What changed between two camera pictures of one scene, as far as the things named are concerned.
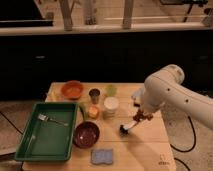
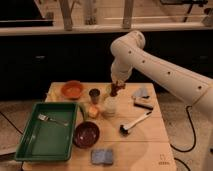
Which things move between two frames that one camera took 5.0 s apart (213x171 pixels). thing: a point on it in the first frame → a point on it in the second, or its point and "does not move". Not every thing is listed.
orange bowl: (72, 89) does not move
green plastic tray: (46, 140) does not move
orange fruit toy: (93, 111) does not move
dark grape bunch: (141, 116) → (115, 87)
